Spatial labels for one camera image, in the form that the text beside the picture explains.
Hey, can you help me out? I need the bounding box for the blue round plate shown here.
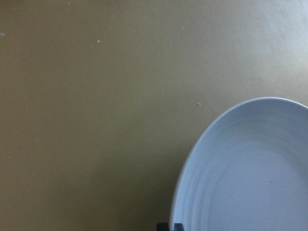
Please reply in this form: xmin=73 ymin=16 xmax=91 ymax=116
xmin=169 ymin=97 xmax=308 ymax=231

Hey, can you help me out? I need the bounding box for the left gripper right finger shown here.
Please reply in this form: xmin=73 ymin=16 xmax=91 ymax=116
xmin=173 ymin=223 xmax=185 ymax=231

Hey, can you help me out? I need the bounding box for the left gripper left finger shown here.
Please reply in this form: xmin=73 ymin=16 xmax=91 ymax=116
xmin=156 ymin=223 xmax=169 ymax=231

